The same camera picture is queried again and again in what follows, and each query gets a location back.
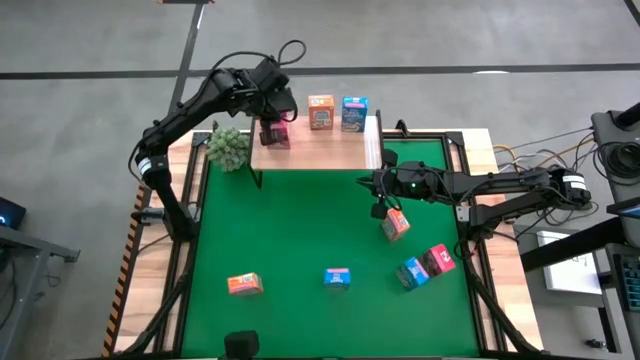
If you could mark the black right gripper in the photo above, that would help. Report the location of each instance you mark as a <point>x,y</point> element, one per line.
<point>410,182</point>

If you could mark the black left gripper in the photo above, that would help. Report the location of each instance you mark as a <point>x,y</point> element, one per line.
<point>275,90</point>

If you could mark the red Froot Loops cereal box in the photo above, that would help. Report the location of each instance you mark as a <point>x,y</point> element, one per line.
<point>285,141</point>
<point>440,259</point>

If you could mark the orange Frosted Mini Wheats box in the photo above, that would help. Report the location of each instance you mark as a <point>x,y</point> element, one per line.
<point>321,117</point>
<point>245,285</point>
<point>397,227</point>

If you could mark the blue Rice Krispies cereal box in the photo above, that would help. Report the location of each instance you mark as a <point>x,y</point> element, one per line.
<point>412,274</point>
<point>336,278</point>
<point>355,120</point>

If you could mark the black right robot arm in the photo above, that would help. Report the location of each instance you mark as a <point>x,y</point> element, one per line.
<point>500,182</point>

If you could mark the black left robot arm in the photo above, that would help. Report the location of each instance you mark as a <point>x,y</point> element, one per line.
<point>170,125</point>

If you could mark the wooden shelf with black legs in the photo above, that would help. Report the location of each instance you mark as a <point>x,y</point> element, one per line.
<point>325,150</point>

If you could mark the artificial green plant in pot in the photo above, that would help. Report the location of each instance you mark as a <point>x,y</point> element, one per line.
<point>227,149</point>

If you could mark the green table mat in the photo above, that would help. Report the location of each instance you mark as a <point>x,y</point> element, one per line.
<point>300,240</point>

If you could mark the black table clamp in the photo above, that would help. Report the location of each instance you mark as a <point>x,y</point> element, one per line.
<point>150,216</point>

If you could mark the black metal beam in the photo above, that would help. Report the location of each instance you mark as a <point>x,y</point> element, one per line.
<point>565,247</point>

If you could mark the black rounded object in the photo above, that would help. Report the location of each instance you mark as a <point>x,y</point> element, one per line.
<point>241,345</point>

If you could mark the yellow black hazard tape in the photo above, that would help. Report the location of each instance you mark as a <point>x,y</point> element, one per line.
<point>122,280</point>

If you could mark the white box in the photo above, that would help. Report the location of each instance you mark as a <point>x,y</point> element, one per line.
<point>570,280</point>

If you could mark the dark grey equipment stand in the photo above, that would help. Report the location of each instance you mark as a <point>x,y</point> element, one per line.
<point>607,130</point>

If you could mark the grey desk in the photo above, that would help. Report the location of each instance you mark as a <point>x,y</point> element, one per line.
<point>575,325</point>
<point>30,250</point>

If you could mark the dark laptop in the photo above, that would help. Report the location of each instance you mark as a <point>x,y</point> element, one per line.
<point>627,210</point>

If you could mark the small black object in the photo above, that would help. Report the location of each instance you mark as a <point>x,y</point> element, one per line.
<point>595,344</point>

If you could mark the black keyboard with coloured keys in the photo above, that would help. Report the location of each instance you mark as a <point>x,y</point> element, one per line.
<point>631,280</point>

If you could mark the black device with blue light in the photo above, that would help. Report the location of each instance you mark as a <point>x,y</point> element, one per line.
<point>10,212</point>

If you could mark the black metal table frame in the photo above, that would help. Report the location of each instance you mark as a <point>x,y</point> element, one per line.
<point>430,136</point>

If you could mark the silver metal bracket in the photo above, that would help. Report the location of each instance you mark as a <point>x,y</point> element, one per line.
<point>462,214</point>

